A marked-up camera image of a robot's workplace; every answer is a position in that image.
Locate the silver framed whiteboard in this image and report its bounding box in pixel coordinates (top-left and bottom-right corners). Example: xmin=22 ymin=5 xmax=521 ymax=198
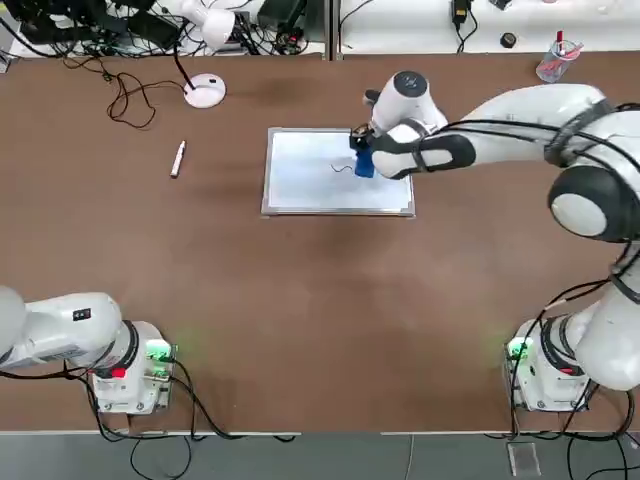
xmin=259 ymin=126 xmax=417 ymax=218

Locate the blue whiteboard eraser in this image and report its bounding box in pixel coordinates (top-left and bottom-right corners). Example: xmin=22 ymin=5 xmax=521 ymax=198
xmin=353 ymin=147 xmax=375 ymax=178

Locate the black lamp cable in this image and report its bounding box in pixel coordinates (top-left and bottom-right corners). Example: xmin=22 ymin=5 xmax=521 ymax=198
xmin=63 ymin=53 xmax=187 ymax=133

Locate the translucent pen cup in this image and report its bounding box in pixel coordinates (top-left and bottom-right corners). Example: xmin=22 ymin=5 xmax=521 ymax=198
xmin=535 ymin=30 xmax=585 ymax=85

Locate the grey floor grate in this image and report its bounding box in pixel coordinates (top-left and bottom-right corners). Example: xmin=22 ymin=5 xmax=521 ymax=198
xmin=506 ymin=441 xmax=542 ymax=479

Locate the white marker dark cap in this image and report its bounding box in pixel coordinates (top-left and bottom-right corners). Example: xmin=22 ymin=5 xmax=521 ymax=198
xmin=169 ymin=140 xmax=188 ymax=180

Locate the aluminium frame post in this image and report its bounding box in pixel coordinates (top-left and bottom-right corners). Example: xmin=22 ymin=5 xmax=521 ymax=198
xmin=321 ymin=0 xmax=345 ymax=62

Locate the white desk lamp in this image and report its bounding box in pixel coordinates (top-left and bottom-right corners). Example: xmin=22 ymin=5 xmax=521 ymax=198
xmin=172 ymin=0 xmax=237 ymax=110

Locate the red lit circuit board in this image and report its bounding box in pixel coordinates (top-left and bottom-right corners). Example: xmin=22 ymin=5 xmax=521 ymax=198
xmin=273 ymin=30 xmax=307 ymax=55

